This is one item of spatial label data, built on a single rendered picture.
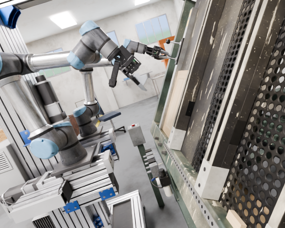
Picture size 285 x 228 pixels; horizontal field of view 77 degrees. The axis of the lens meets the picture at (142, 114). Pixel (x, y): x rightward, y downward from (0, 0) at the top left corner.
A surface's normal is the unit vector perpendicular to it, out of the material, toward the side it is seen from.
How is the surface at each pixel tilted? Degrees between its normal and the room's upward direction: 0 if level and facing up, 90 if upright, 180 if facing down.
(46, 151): 97
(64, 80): 90
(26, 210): 90
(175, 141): 90
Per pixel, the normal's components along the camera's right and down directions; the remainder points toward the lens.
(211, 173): 0.11, 0.21
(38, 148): -0.04, 0.39
